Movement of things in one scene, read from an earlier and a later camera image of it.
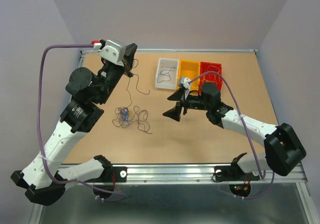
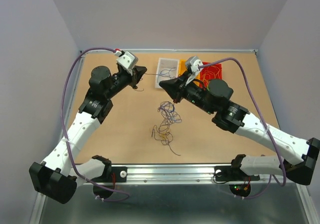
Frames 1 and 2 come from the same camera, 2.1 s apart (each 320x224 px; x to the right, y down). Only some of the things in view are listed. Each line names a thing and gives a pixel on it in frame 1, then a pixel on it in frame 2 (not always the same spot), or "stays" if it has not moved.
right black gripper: x=174 y=112 → x=175 y=87
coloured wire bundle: x=126 y=115 → x=162 y=132
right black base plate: x=233 y=173 stays
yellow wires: x=211 y=77 stays
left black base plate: x=112 y=174 stays
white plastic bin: x=167 y=75 stays
